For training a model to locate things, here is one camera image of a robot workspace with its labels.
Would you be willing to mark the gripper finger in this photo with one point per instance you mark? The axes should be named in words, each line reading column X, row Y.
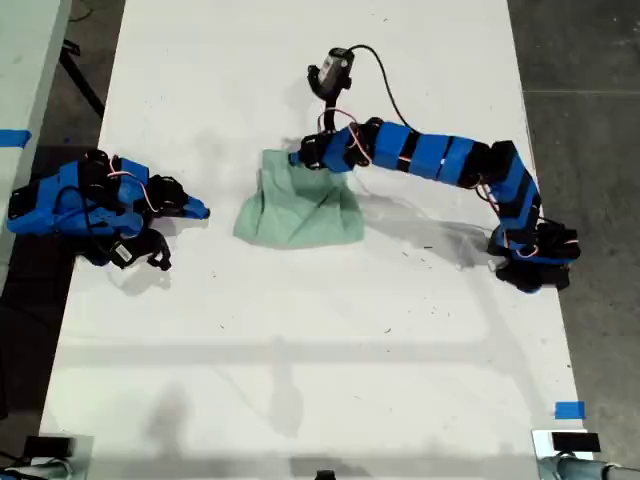
column 199, row 205
column 192, row 214
column 296, row 158

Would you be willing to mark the pale green t-shirt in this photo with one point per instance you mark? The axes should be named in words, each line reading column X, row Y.
column 295, row 215

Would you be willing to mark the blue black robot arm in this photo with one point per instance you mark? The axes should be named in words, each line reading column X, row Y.
column 430, row 155
column 45, row 210

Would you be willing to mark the black stand leg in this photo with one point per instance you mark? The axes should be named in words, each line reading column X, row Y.
column 82, row 80

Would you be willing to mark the long blue tape strip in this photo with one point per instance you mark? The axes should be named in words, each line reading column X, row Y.
column 15, row 138

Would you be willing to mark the pale side table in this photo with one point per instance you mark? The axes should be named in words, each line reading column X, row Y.
column 25, row 60

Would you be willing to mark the silver metal plate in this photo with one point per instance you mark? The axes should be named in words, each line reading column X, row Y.
column 84, row 455
column 541, row 442

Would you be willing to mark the black box on metal plate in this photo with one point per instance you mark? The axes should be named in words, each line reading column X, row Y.
column 47, row 446
column 575, row 443

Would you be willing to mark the small black object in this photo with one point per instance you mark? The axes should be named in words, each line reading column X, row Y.
column 325, row 475

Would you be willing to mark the short blue tape strip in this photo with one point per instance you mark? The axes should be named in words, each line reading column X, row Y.
column 570, row 410

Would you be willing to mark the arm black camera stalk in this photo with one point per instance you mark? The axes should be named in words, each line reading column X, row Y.
column 330, row 115

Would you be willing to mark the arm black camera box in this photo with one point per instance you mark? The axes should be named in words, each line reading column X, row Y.
column 122, row 255
column 334, row 72

